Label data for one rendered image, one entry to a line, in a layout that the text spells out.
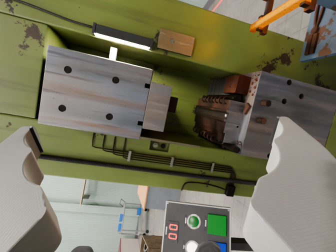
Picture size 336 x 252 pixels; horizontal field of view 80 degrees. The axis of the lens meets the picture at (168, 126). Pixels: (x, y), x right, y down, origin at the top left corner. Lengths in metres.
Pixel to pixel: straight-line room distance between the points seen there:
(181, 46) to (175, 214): 0.77
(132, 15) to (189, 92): 0.62
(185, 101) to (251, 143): 0.59
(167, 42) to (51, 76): 0.51
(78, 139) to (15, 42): 0.48
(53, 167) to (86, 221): 8.24
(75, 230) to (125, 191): 2.34
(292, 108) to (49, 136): 1.12
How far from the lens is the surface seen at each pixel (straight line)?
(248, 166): 1.27
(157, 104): 0.87
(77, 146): 1.05
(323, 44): 1.08
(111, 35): 1.00
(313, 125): 1.19
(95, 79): 0.87
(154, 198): 4.37
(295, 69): 1.37
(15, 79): 1.10
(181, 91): 1.39
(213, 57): 1.10
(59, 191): 9.05
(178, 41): 1.04
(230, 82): 1.05
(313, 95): 1.17
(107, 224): 9.31
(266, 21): 0.93
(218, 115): 1.06
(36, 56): 1.08
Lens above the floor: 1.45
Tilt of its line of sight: 13 degrees down
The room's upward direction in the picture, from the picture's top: 80 degrees counter-clockwise
